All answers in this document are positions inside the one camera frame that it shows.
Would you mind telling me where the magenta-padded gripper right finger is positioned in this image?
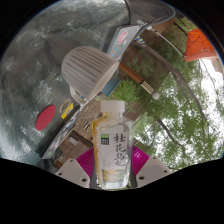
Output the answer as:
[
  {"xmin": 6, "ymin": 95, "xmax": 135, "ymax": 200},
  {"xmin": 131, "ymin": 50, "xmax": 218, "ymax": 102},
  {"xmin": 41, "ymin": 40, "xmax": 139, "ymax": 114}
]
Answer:
[{"xmin": 131, "ymin": 145, "xmax": 173, "ymax": 189}]

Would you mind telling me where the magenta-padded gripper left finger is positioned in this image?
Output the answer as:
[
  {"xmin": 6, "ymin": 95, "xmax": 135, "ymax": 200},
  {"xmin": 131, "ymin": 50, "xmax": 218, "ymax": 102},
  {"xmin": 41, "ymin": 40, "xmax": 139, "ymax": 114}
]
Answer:
[{"xmin": 54, "ymin": 147, "xmax": 97, "ymax": 189}]

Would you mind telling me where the clear drink bottle white cap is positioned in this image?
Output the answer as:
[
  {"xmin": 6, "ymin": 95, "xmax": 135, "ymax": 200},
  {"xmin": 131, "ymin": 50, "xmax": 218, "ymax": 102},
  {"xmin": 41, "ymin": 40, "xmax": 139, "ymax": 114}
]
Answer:
[{"xmin": 91, "ymin": 99, "xmax": 136, "ymax": 191}]

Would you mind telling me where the black laptop with stickers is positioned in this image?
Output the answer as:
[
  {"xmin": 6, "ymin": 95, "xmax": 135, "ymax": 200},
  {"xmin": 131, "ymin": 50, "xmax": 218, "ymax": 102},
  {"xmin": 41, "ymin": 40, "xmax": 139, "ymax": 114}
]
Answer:
[{"xmin": 41, "ymin": 102, "xmax": 85, "ymax": 161}]

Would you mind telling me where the white ribbed mug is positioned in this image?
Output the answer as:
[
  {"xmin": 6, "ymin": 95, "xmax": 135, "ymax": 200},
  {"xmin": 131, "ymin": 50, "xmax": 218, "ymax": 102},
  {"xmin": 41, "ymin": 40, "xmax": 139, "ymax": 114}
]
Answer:
[{"xmin": 60, "ymin": 45, "xmax": 121, "ymax": 105}]

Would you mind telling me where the tall green tree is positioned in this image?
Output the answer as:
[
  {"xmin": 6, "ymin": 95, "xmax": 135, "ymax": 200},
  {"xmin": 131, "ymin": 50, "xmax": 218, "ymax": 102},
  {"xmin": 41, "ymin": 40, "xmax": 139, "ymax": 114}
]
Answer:
[{"xmin": 129, "ymin": 39, "xmax": 224, "ymax": 168}]

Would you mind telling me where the blue yellow striped folded umbrella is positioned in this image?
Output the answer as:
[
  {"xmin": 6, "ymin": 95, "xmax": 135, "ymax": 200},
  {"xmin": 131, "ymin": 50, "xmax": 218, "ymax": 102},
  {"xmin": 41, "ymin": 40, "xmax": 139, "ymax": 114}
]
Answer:
[{"xmin": 134, "ymin": 34, "xmax": 148, "ymax": 47}]

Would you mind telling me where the grey laptop with stickers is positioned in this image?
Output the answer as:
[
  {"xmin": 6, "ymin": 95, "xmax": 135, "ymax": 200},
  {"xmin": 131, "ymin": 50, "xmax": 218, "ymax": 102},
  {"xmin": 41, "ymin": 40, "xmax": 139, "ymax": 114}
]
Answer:
[{"xmin": 105, "ymin": 23, "xmax": 145, "ymax": 63}]

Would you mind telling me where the orange canopy umbrella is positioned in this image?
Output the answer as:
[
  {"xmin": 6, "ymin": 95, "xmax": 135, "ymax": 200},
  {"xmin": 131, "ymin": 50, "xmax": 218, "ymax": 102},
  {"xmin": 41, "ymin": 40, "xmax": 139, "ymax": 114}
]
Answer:
[{"xmin": 182, "ymin": 27, "xmax": 220, "ymax": 64}]

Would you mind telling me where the globe lamp post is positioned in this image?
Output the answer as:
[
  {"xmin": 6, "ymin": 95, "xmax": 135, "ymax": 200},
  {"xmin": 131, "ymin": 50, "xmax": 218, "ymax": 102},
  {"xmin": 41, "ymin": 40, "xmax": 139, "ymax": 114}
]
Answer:
[{"xmin": 117, "ymin": 61, "xmax": 161, "ymax": 101}]

